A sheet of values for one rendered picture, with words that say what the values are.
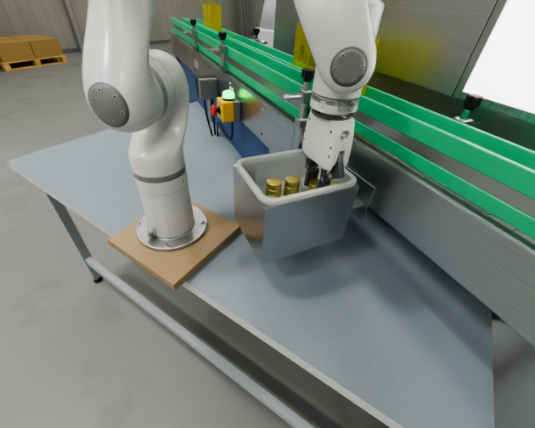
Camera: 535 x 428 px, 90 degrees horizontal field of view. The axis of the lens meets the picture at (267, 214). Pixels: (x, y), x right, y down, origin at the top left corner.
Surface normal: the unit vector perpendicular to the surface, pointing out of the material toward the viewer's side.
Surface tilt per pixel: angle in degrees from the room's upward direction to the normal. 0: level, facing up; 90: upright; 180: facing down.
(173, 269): 1
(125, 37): 67
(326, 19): 86
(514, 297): 90
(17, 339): 0
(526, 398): 90
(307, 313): 0
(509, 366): 90
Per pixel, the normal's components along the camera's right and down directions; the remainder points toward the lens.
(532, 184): -0.90, 0.22
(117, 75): 0.07, 0.25
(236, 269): 0.06, -0.77
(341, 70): -0.29, 0.67
